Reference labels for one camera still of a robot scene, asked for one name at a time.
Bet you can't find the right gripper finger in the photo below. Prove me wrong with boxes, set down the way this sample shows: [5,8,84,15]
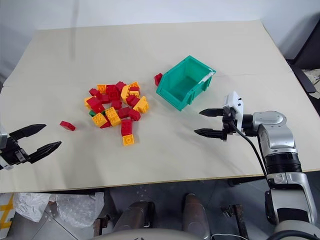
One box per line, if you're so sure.
[194,128,224,141]
[199,107,225,119]

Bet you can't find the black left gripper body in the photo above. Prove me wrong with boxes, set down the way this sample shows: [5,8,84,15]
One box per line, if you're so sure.
[0,136,32,168]

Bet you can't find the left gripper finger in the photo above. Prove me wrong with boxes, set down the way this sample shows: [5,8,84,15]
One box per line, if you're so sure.
[26,140,63,165]
[8,123,47,140]

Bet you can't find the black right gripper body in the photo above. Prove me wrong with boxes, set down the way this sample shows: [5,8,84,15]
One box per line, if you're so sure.
[220,107,237,143]

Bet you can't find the green plastic storage bin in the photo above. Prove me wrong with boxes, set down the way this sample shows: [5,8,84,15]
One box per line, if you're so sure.
[155,55,217,113]

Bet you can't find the white plastic sheet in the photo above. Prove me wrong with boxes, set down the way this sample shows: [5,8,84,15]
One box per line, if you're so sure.
[12,191,57,223]

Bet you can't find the clear bubble wrap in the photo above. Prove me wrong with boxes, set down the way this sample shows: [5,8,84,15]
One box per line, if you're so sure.
[49,191,105,229]

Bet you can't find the yellow toy brick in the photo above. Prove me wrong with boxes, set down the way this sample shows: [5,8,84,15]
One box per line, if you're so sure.
[132,95,150,114]

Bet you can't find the red plastic toy brick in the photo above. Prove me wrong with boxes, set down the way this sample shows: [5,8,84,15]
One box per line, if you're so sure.
[120,119,134,137]

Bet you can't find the dark rounded shape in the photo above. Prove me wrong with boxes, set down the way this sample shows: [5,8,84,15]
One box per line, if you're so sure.
[181,192,211,240]
[112,200,156,232]

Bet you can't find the yellow curved toy block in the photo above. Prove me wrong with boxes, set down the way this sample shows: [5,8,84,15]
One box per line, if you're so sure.
[120,84,131,105]

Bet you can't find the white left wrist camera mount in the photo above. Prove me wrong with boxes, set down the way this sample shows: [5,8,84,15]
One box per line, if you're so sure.
[0,161,14,172]

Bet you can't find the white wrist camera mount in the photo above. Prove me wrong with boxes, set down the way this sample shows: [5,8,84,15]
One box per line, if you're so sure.
[0,161,14,172]
[222,90,245,132]

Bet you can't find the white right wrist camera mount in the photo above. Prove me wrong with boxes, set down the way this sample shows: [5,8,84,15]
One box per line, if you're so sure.
[222,90,245,132]

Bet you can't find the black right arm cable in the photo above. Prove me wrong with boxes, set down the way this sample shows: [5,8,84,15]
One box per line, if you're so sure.
[228,119,272,189]

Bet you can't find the rusty metal bracket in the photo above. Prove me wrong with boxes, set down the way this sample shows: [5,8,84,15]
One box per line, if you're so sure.
[221,204,250,240]
[92,214,111,238]

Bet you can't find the white thin cable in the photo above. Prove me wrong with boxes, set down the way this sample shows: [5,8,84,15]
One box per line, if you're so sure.
[210,233,242,239]

